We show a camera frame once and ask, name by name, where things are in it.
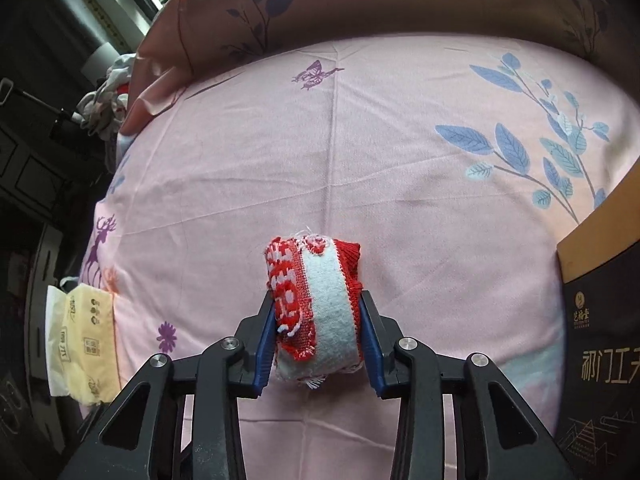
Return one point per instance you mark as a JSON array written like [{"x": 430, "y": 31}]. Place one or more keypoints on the silver pipe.
[{"x": 95, "y": 35}]

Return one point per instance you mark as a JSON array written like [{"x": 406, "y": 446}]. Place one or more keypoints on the red white sock roll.
[{"x": 325, "y": 300}]

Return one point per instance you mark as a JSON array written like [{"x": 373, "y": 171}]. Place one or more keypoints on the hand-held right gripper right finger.
[{"x": 374, "y": 355}]

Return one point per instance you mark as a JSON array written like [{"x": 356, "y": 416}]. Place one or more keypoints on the pink leaf-print pillow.
[{"x": 400, "y": 0}]

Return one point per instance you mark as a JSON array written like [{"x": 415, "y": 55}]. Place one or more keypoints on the pile of clothes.
[{"x": 105, "y": 100}]

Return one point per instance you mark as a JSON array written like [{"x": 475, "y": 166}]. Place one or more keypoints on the yellow tissue pack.
[{"x": 90, "y": 350}]

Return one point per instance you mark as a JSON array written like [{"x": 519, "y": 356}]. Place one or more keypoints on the black gold tea tin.
[{"x": 600, "y": 335}]

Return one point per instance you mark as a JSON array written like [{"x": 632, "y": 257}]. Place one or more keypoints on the dark panelled cabinet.
[{"x": 30, "y": 175}]

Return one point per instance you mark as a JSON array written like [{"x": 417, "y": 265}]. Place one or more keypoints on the pink printed bedsheet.
[{"x": 400, "y": 185}]

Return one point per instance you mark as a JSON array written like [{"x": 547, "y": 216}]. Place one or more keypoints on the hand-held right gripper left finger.
[{"x": 263, "y": 350}]

